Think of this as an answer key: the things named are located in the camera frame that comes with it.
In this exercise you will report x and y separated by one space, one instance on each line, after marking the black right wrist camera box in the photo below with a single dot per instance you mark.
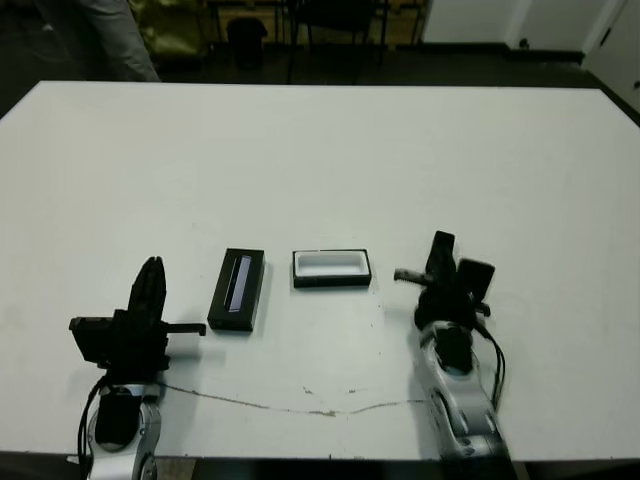
477 280

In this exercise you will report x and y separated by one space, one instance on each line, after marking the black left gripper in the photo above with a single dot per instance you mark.
135 350

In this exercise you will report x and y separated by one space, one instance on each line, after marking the black waste bin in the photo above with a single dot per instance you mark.
247 42

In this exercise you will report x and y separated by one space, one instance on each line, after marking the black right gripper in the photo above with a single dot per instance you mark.
447 307

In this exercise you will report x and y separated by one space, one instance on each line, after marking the black box lid with strip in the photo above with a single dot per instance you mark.
247 280

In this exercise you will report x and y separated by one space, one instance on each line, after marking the black box base white liner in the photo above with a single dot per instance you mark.
330 282

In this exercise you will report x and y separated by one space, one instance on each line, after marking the black metal chair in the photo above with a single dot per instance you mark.
340 15

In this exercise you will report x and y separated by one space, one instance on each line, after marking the person in grey trousers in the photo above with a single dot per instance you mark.
120 45

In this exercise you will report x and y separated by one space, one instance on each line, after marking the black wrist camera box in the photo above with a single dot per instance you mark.
92 340
477 280

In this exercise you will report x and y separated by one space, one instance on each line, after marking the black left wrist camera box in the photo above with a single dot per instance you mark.
92 340

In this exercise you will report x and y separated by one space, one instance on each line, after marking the small black wall fixture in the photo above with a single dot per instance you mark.
523 43

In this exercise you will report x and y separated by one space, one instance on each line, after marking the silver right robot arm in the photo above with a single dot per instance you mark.
465 400

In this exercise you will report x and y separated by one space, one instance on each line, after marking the yellow green bag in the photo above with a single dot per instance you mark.
175 30

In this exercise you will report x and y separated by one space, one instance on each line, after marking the white cabinet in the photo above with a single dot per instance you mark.
615 65

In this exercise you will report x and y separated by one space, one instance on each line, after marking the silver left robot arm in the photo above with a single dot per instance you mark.
147 425

